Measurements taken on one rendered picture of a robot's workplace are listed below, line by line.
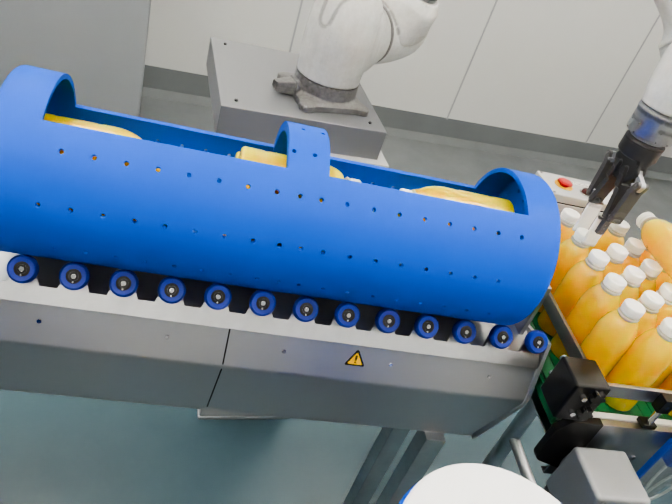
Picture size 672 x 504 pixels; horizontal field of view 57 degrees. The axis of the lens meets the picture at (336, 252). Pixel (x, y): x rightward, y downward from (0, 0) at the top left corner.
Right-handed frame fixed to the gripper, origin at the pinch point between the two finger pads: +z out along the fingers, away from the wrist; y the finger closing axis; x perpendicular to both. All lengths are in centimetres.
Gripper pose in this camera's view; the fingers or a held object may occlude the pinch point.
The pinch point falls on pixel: (591, 225)
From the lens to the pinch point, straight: 137.0
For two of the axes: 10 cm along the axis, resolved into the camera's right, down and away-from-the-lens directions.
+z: -2.7, 7.7, 5.8
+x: 9.6, 1.6, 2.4
